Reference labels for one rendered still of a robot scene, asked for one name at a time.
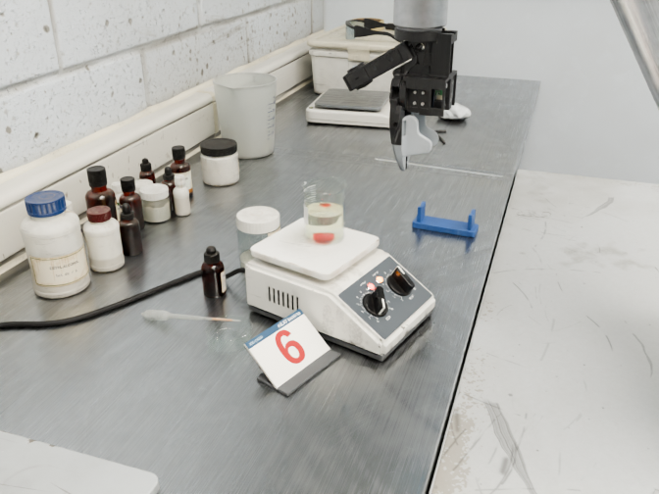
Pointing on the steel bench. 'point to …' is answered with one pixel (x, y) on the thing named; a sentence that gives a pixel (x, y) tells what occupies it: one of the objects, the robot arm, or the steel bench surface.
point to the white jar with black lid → (220, 162)
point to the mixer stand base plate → (65, 470)
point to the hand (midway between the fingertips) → (399, 161)
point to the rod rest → (445, 223)
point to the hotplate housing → (326, 304)
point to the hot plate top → (353, 245)
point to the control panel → (352, 296)
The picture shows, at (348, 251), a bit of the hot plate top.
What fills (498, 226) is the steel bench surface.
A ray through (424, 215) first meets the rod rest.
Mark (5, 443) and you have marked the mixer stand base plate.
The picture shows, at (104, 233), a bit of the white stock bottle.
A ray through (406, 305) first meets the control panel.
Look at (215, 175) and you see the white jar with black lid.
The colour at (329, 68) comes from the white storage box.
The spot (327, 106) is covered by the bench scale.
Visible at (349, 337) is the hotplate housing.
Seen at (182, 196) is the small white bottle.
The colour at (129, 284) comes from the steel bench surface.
